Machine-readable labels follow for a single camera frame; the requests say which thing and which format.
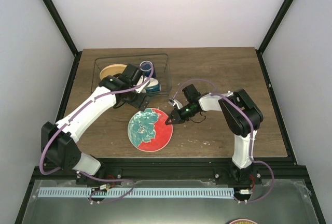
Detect white and blue bowl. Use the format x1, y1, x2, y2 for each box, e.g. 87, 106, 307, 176
144, 78, 161, 94

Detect pink plate underneath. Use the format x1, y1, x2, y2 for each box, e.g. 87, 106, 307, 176
127, 108, 173, 152

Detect dark blue ceramic mug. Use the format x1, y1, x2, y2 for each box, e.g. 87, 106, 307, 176
140, 60, 156, 78

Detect orange plate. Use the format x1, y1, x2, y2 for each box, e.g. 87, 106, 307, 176
99, 64, 127, 80

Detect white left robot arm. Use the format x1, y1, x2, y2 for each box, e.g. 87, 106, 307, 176
39, 76, 173, 185

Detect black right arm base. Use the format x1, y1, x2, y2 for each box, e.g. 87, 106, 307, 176
214, 164, 262, 186

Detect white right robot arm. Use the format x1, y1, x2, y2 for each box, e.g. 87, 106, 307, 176
165, 84, 264, 184

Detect clear acrylic sheet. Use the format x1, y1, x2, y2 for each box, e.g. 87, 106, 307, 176
22, 179, 319, 223

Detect pink round object at bottom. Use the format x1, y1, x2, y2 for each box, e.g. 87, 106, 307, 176
227, 218, 257, 224

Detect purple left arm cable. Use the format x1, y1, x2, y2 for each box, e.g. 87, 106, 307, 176
39, 63, 135, 205

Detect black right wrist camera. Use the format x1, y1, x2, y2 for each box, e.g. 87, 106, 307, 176
182, 84, 201, 103

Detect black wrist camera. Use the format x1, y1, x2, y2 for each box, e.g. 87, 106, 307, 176
119, 64, 143, 85
182, 84, 201, 103

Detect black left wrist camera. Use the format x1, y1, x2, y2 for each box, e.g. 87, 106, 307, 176
119, 64, 143, 85

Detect black front frame rail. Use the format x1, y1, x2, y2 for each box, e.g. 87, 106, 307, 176
33, 156, 309, 183

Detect light blue slotted cable duct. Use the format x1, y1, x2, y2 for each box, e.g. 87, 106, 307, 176
38, 187, 234, 199

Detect black aluminium frame post left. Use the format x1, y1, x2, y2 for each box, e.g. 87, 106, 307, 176
27, 0, 79, 56

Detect black aluminium frame post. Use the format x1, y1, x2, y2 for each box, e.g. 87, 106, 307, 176
259, 0, 309, 53
27, 0, 79, 56

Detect black aluminium frame post right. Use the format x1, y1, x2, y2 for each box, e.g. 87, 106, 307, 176
259, 0, 309, 53

